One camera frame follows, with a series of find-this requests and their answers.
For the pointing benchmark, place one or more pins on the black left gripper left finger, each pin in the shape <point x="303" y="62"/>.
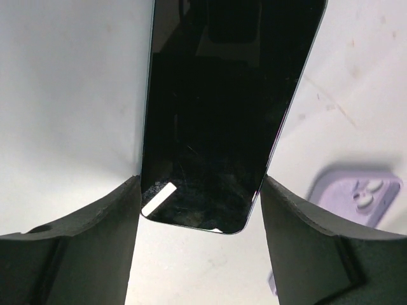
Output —
<point x="82" y="258"/>

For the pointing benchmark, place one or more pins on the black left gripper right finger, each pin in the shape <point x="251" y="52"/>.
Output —
<point x="320" y="258"/>

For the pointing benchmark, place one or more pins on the lilac phone case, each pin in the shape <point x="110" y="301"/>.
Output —
<point x="360" y="196"/>

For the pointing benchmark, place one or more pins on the phone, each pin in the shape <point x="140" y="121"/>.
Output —
<point x="222" y="78"/>

